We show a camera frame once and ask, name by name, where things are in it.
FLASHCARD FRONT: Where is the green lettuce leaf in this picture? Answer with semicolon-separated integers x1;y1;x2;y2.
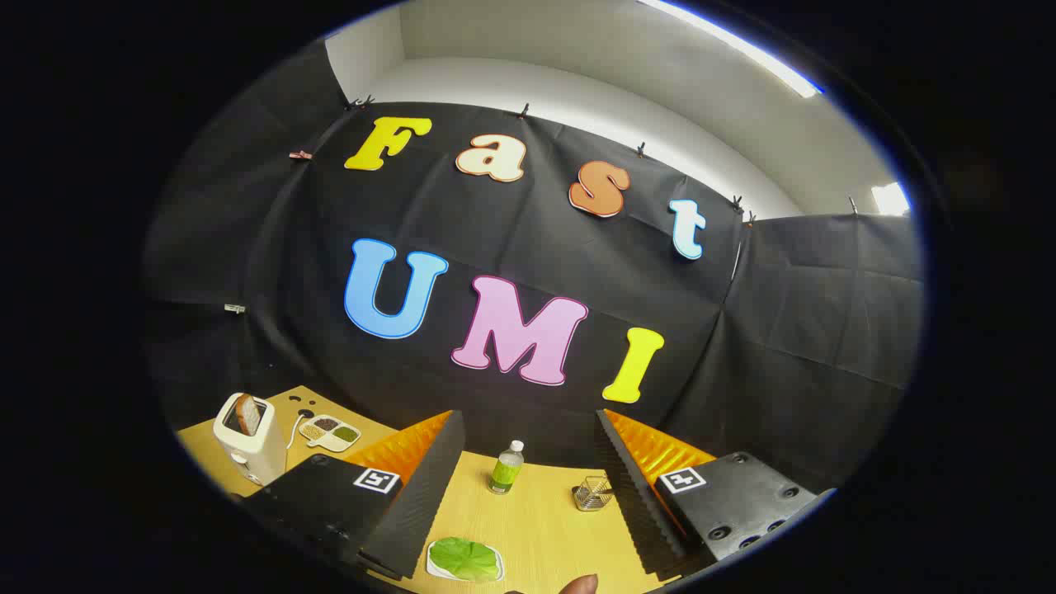
429;537;502;582

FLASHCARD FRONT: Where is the green label plastic bottle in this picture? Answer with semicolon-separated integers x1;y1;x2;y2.
488;440;526;496

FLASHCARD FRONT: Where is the bright ceiling light panel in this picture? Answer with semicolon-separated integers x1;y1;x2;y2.
870;181;911;217

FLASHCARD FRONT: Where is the metal wire holder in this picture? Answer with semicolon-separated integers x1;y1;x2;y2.
572;474;613;512

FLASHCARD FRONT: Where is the white toaster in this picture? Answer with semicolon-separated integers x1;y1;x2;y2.
213;392;288;488

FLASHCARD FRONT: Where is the white divided dish with grains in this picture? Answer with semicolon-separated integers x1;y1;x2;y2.
299;414;362;453

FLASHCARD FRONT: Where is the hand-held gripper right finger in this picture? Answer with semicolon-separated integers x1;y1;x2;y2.
596;408;836;578

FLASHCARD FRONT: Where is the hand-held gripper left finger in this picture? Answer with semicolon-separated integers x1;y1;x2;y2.
235;410;465;581

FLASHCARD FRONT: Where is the white square plate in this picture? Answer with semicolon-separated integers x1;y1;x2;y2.
426;540;505;584

